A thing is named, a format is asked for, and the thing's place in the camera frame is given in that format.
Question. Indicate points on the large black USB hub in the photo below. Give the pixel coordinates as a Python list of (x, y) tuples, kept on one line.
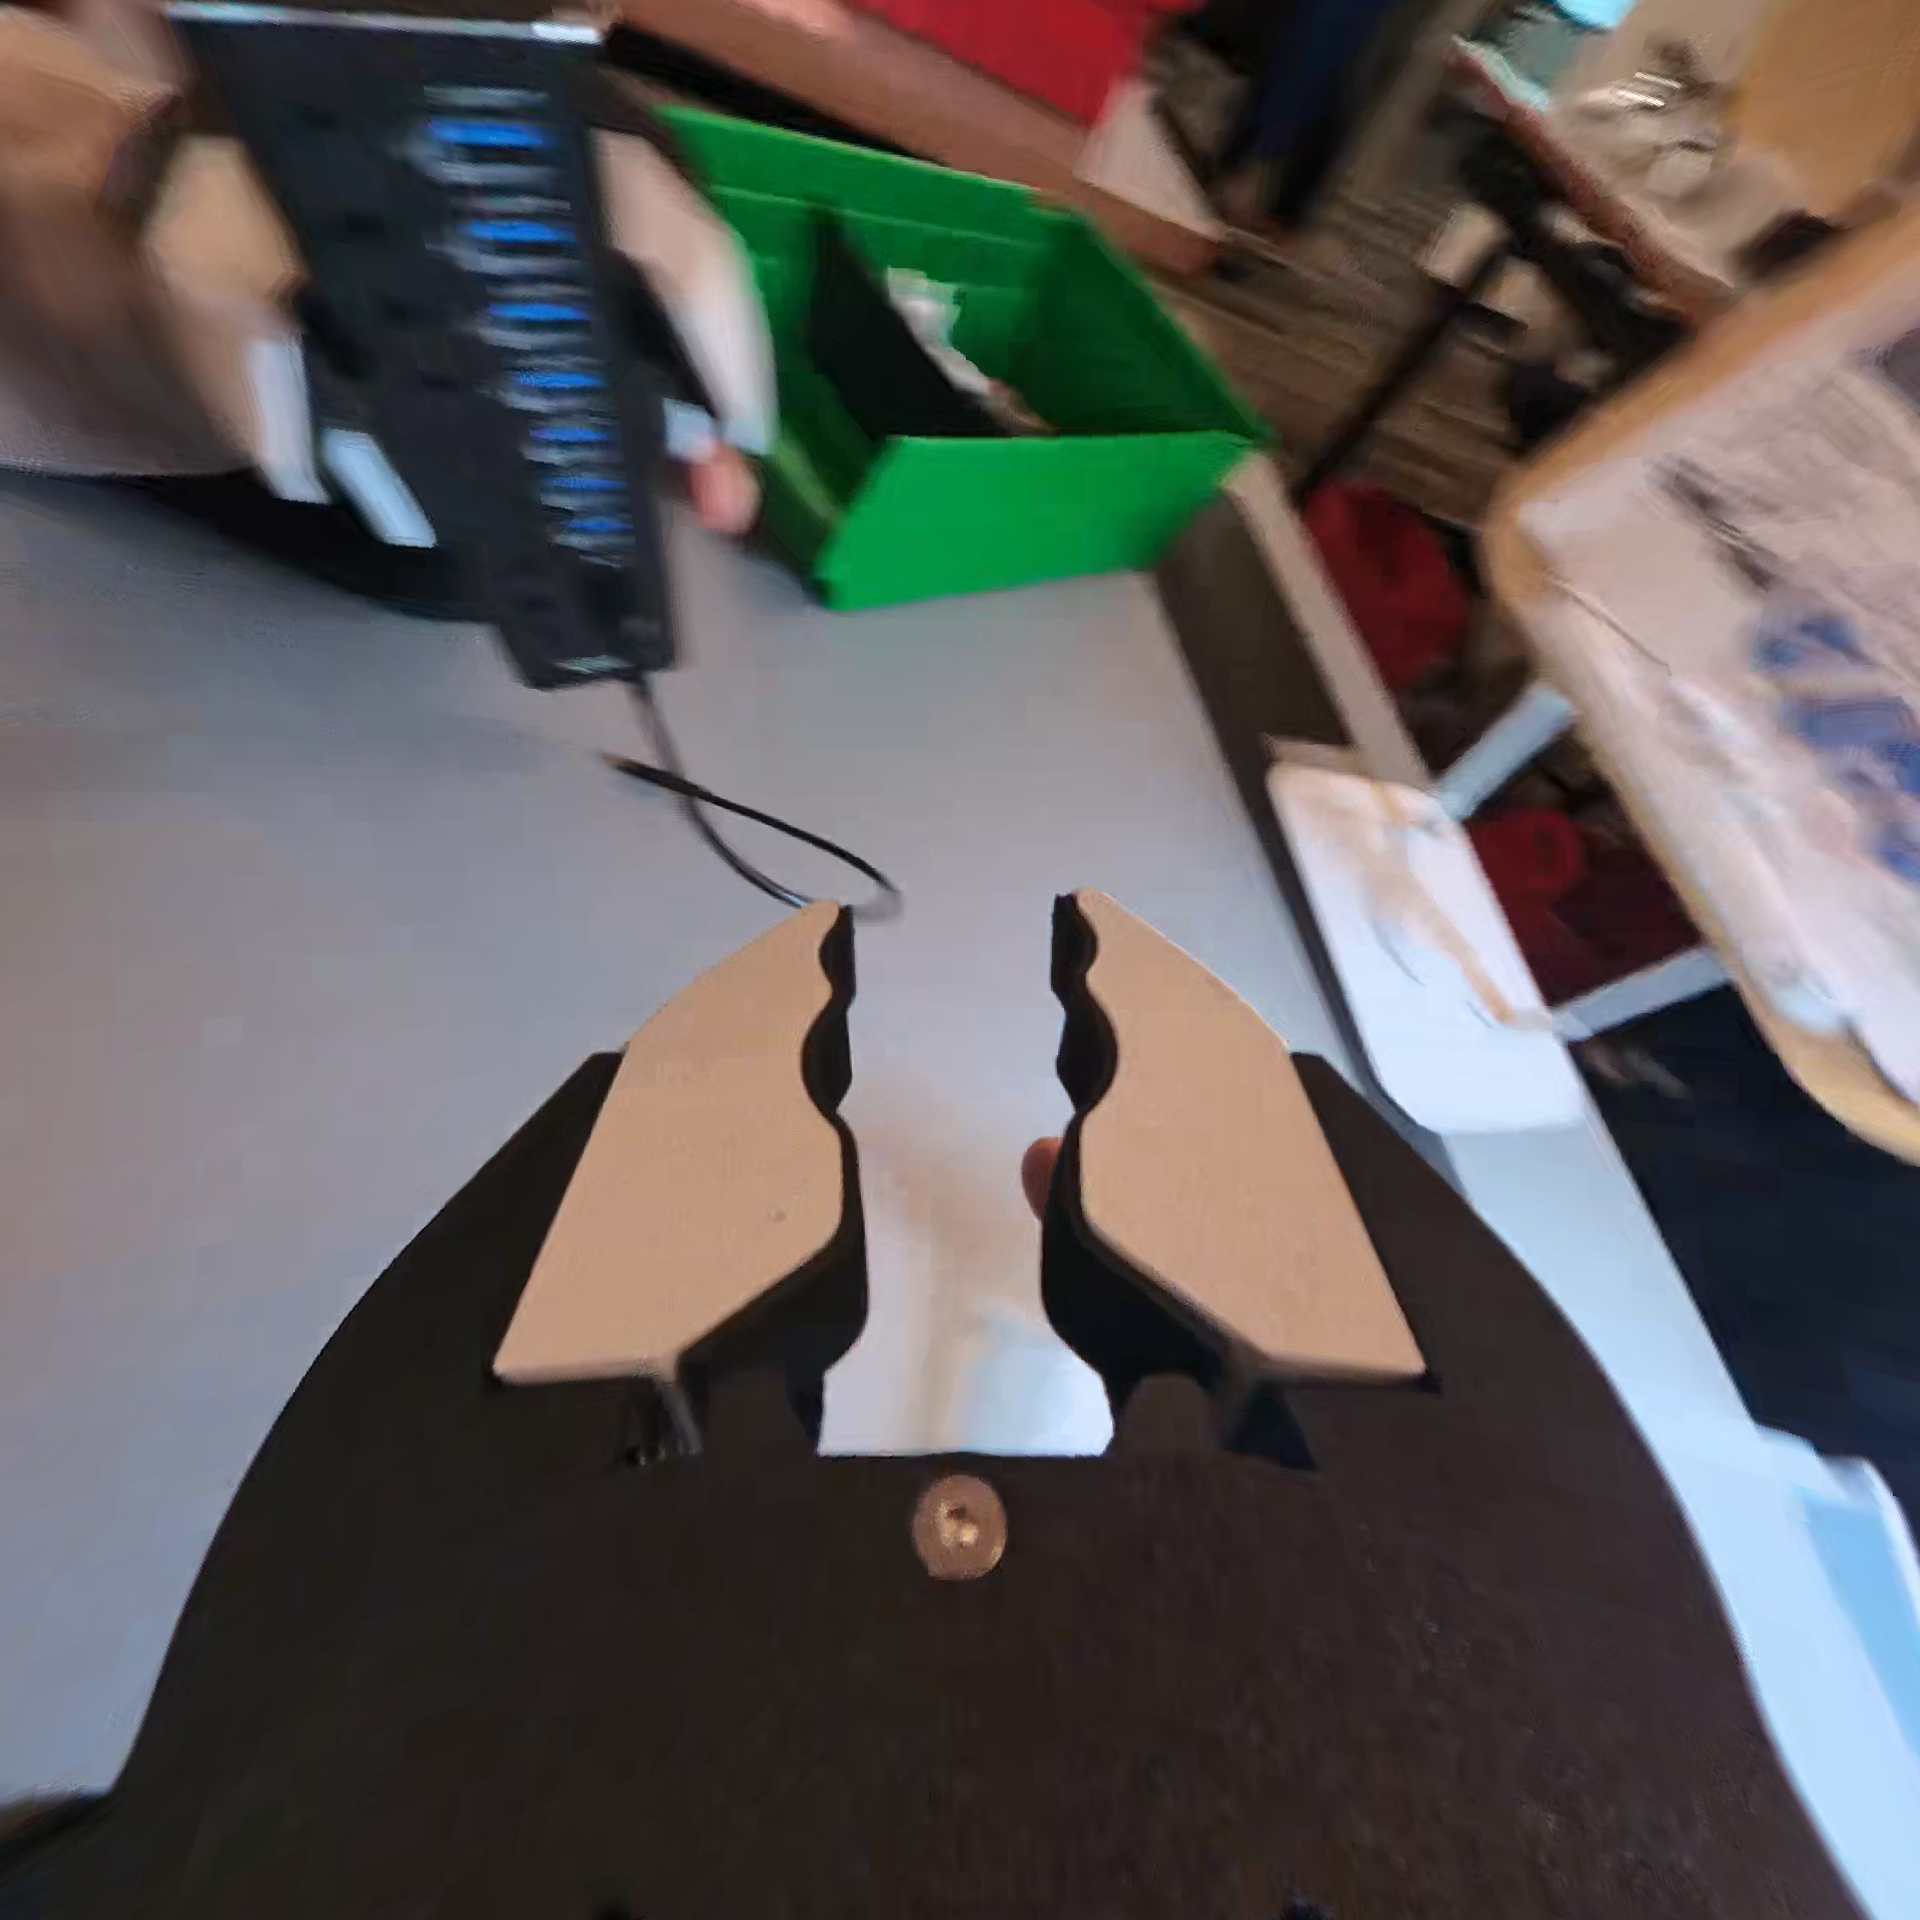
[(450, 375)]

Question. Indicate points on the black divider panel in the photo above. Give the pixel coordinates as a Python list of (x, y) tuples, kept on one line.
[(884, 347)]

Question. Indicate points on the person's left hand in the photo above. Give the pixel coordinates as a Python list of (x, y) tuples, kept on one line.
[(723, 493)]

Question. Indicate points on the green plastic bin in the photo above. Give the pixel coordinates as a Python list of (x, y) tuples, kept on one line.
[(1020, 525)]

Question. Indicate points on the red ribbed plastic bin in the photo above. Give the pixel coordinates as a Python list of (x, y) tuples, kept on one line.
[(1020, 45)]

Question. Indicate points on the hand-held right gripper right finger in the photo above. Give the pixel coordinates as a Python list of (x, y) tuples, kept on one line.
[(1229, 1200)]

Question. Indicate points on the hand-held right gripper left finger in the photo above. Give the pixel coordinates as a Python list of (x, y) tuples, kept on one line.
[(704, 1184)]

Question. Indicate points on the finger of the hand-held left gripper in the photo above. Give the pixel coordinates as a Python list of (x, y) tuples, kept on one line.
[(691, 284), (376, 487)]

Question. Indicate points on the person's left forearm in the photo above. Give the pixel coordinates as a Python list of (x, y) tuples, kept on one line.
[(90, 301)]

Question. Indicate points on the person's right hand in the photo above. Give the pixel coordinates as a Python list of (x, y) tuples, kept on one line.
[(1043, 1178)]

